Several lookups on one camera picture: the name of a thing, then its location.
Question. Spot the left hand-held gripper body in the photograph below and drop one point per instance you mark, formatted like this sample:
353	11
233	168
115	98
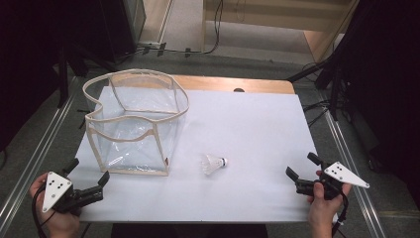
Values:
57	190

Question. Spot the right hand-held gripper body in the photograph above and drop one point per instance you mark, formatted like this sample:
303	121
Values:
333	180

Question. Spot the clear plastic bag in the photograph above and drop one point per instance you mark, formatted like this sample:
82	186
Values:
132	132

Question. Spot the white feather shuttlecock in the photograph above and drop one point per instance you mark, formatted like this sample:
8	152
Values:
213	164

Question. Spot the person's left hand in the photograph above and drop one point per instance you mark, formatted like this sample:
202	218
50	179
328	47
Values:
61	223

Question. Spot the person's right hand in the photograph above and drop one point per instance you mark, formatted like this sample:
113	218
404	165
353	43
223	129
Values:
322	211

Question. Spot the white table sheet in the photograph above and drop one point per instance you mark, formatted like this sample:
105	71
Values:
251	139

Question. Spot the black metal stand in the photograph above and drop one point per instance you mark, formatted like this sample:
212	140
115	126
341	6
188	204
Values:
63	76

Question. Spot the black curtain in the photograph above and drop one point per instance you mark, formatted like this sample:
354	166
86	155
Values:
26	66
386	82

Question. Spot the black cabinet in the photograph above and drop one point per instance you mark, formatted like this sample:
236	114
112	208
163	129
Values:
124	29

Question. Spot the aluminium floor rail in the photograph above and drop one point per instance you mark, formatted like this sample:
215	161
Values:
350	165
36	155

